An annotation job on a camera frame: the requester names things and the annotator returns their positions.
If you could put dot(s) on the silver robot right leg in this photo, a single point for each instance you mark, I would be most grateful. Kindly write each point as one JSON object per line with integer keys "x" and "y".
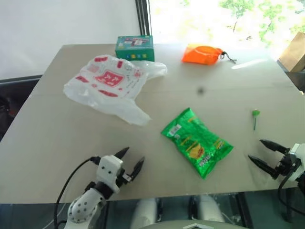
{"x": 209, "y": 207}

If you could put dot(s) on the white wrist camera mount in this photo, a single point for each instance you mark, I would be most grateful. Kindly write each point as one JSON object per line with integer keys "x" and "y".
{"x": 297, "y": 152}
{"x": 108, "y": 168}

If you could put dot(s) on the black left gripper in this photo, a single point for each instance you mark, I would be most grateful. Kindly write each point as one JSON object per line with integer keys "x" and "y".
{"x": 124, "y": 179}

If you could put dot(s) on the grey robot torso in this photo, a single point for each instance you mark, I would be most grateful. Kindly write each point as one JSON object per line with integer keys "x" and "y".
{"x": 197, "y": 224}

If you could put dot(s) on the silver robot leg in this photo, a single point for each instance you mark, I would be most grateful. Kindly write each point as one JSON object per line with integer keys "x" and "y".
{"x": 209, "y": 207}
{"x": 143, "y": 213}

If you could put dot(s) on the dark window frame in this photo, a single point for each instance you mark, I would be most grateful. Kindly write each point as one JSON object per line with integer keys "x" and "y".
{"x": 143, "y": 16}

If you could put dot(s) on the green snack packet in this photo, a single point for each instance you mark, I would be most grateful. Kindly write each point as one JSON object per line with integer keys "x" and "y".
{"x": 196, "y": 142}

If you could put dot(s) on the dark chair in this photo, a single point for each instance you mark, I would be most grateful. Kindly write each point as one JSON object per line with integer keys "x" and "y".
{"x": 14, "y": 100}

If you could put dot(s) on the brown cardboard box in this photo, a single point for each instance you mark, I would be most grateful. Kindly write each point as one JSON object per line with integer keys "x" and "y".
{"x": 294, "y": 53}

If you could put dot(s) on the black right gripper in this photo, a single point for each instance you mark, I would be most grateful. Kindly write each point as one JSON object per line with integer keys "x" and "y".
{"x": 287, "y": 165}

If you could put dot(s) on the silver robot left leg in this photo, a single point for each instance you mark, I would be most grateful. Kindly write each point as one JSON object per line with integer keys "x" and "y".
{"x": 143, "y": 213}

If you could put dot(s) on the green cardboard box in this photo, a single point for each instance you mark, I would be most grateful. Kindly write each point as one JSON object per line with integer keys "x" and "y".
{"x": 134, "y": 48}

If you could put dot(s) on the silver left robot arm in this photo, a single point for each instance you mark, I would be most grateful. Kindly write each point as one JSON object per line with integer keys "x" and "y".
{"x": 82, "y": 208}

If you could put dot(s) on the dark furniture beside table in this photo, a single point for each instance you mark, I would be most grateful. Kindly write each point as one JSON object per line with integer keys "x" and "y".
{"x": 296, "y": 81}

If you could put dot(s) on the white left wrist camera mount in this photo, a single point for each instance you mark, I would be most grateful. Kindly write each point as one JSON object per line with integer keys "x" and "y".
{"x": 108, "y": 168}

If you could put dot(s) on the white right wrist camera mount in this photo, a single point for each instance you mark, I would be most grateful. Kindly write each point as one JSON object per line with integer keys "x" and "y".
{"x": 297, "y": 152}

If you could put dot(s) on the white red-printed plastic bag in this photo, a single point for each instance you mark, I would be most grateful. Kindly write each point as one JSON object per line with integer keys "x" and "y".
{"x": 107, "y": 88}

